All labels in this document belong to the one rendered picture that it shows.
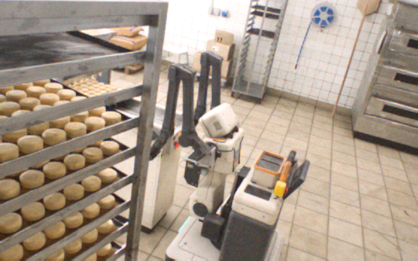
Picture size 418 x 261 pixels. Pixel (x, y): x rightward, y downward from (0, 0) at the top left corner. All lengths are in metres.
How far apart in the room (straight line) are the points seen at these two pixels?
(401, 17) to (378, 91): 0.96
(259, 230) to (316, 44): 4.48
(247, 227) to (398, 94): 3.66
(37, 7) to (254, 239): 1.73
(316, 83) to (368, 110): 1.27
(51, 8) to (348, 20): 5.65
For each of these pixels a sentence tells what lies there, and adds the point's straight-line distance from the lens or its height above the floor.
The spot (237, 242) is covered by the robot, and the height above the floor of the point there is 0.51.
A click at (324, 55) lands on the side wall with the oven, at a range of 6.20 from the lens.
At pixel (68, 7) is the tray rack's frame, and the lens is 0.71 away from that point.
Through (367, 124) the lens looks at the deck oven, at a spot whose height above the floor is 0.25.
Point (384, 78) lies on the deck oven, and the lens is 5.25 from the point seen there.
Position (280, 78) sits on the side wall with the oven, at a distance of 6.34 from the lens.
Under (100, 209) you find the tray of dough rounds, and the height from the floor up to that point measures 1.22.
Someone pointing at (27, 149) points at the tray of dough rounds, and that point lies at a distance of 0.85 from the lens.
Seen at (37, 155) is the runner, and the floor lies 1.51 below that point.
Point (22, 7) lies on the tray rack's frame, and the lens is 0.66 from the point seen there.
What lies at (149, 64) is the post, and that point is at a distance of 0.92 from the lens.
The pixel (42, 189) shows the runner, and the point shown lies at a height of 1.42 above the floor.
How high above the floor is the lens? 1.92
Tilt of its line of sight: 23 degrees down
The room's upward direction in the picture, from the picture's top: 11 degrees clockwise
